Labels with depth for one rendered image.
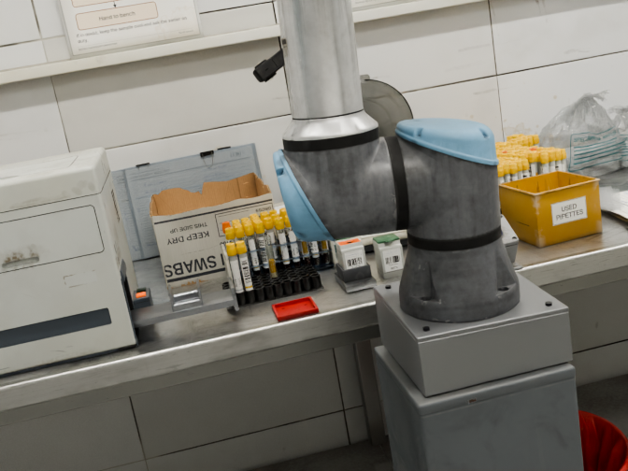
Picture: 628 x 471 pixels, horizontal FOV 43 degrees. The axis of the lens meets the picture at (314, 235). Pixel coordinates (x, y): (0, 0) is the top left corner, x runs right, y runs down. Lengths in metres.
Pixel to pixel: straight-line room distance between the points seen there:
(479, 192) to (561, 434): 0.32
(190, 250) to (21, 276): 0.40
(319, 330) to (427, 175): 0.45
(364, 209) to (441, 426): 0.27
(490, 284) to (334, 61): 0.32
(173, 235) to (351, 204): 0.70
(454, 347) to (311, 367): 1.13
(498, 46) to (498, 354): 1.19
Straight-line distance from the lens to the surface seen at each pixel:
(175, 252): 1.56
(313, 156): 0.90
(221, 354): 1.27
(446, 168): 0.92
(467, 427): 0.98
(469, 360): 0.96
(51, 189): 1.25
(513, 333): 0.97
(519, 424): 1.01
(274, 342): 1.27
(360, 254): 1.36
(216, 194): 1.83
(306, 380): 2.06
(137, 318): 1.32
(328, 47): 0.90
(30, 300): 1.29
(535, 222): 1.45
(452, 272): 0.95
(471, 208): 0.94
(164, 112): 1.87
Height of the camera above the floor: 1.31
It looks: 14 degrees down
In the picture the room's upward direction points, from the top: 10 degrees counter-clockwise
